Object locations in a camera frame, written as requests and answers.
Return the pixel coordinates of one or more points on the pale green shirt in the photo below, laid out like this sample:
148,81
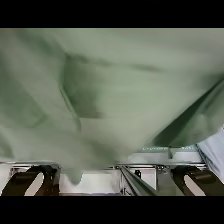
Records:
126,93

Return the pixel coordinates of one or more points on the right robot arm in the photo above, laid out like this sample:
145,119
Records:
196,181

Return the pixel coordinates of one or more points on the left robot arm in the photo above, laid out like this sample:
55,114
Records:
23,181

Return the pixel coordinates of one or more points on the light blue garment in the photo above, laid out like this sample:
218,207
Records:
215,150

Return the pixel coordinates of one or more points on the silver frame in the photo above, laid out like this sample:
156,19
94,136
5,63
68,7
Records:
136,181

